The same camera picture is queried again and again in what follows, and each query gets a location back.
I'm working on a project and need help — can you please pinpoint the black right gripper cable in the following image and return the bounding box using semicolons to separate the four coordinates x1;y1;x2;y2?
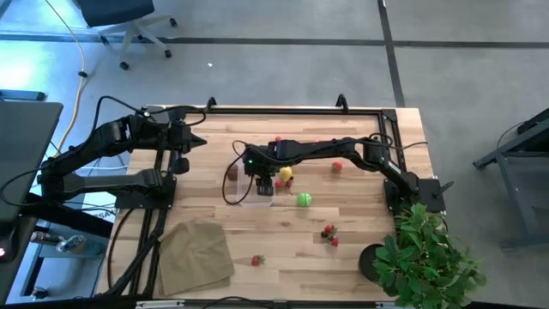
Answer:
221;139;255;206

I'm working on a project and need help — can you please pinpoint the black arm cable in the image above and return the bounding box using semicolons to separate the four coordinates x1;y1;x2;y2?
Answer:
91;95;208;130
367;131;430;152

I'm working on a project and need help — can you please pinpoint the clear plastic bottle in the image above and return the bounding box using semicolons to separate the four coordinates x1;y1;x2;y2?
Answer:
29;230;55;245
55;233;87;254

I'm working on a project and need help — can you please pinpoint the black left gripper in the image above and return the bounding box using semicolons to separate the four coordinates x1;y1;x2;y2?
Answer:
166;123;208;154

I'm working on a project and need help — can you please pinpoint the dark grey desk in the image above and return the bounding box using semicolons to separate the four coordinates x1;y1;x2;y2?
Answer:
0;100;64;224

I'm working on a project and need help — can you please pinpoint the black flat device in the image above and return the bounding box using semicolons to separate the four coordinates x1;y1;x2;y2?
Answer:
0;88;46;102

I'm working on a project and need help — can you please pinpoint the grey metal cart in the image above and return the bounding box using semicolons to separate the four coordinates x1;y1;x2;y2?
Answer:
472;106;549;251

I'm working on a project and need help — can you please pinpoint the yellow floor cable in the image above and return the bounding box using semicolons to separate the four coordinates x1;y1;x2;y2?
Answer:
44;0;87;158

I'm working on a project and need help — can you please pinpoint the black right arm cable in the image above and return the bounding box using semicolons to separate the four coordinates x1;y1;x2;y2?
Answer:
367;131;430;152

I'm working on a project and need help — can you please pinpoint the clear plastic container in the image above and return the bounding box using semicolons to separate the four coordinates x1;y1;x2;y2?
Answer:
234;167;276;208

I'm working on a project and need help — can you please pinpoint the green potted plant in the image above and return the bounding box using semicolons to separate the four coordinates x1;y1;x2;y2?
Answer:
358;202;489;309

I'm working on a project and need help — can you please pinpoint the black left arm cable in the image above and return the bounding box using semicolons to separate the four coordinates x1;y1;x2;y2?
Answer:
91;95;208;130

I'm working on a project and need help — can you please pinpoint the black office chair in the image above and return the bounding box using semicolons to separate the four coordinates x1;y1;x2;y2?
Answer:
73;0;179;72

